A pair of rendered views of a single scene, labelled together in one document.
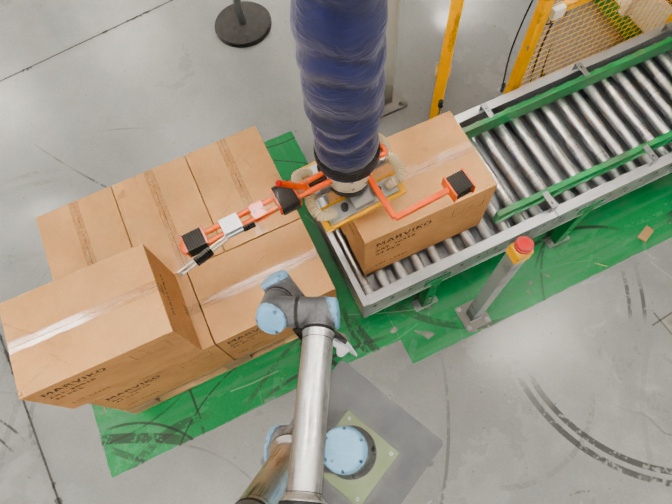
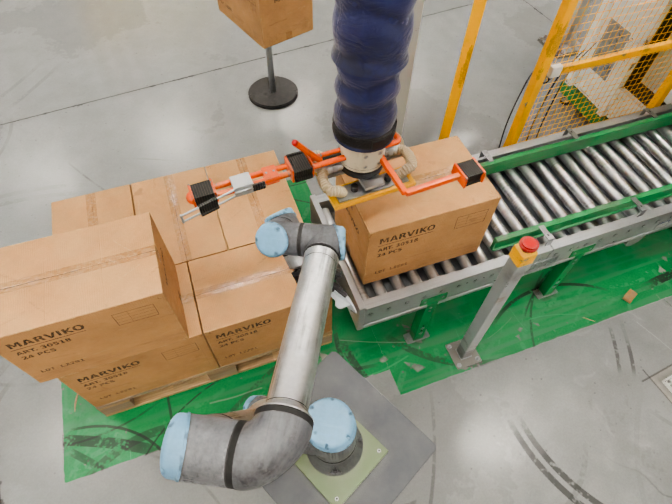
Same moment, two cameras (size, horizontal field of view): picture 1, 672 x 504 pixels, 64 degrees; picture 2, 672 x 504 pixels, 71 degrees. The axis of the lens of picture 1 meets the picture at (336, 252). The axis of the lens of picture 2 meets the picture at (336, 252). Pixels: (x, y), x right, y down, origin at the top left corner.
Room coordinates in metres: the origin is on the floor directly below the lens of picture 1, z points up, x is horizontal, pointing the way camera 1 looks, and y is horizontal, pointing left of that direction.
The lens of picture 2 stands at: (-0.33, 0.09, 2.45)
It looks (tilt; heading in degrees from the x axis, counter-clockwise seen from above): 55 degrees down; 356
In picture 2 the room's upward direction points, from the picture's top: 2 degrees clockwise
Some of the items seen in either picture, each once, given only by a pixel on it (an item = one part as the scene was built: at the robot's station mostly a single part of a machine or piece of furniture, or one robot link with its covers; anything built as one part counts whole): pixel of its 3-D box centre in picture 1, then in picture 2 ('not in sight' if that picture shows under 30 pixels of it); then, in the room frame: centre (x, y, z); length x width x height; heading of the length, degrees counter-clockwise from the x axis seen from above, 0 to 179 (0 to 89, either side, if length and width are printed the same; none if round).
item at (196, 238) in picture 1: (195, 241); (203, 193); (0.78, 0.48, 1.22); 0.08 x 0.07 x 0.05; 111
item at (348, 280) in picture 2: (333, 242); (335, 250); (0.96, 0.00, 0.58); 0.70 x 0.03 x 0.06; 17
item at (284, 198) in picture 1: (286, 197); (299, 166); (0.90, 0.15, 1.22); 0.10 x 0.08 x 0.06; 21
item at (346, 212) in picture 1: (361, 200); (371, 184); (0.90, -0.12, 1.11); 0.34 x 0.10 x 0.05; 111
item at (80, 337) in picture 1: (106, 329); (95, 297); (0.65, 1.00, 0.74); 0.60 x 0.40 x 0.40; 107
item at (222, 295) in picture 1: (191, 265); (192, 267); (1.05, 0.75, 0.34); 1.20 x 1.00 x 0.40; 107
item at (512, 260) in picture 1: (492, 287); (488, 310); (0.66, -0.69, 0.50); 0.07 x 0.07 x 1.00; 17
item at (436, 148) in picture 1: (406, 196); (410, 210); (1.06, -0.34, 0.75); 0.60 x 0.40 x 0.40; 107
